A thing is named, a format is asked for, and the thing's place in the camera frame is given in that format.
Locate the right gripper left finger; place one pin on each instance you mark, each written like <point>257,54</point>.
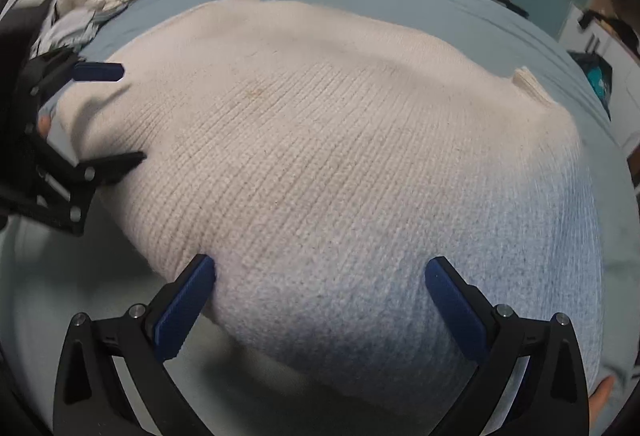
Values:
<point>89,398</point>

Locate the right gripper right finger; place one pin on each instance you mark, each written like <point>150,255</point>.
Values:
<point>552,398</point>

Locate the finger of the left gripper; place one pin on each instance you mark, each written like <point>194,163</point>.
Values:
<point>97,71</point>
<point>64,191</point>

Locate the cream knitted sweater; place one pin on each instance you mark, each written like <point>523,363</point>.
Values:
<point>322,158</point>

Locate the grey crumpled garment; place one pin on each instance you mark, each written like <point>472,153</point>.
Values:
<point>74,30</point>

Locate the light blue bed sheet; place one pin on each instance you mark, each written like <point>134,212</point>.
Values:
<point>47,276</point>

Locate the black and teal bag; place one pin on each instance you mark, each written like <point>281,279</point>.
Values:
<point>599,75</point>

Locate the white cabinet with drawers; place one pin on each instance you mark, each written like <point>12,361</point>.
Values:
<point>609,29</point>

